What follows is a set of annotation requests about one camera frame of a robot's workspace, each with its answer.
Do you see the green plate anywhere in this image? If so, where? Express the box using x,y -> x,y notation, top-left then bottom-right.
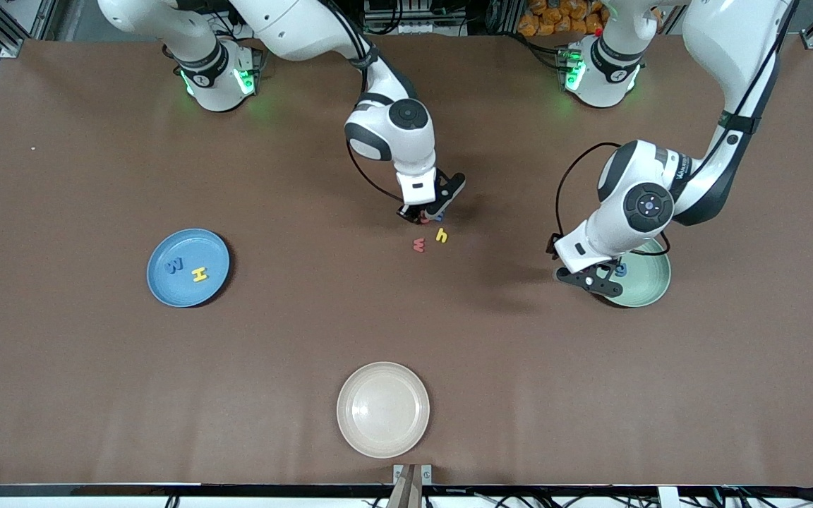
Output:
594,236 -> 672,308

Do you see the beige plate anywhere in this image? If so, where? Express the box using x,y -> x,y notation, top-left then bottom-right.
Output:
337,362 -> 430,459

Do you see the blue plate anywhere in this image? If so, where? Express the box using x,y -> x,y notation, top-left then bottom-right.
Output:
147,228 -> 231,308

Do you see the orange packet pile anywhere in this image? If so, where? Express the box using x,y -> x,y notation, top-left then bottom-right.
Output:
518,0 -> 608,37

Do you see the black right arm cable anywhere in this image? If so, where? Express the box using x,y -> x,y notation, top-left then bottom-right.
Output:
345,138 -> 407,205

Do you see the metal table edge bracket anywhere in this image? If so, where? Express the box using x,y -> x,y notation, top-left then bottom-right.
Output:
393,464 -> 433,488

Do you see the black table edge rail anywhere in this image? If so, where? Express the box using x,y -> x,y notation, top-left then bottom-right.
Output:
0,483 -> 813,499

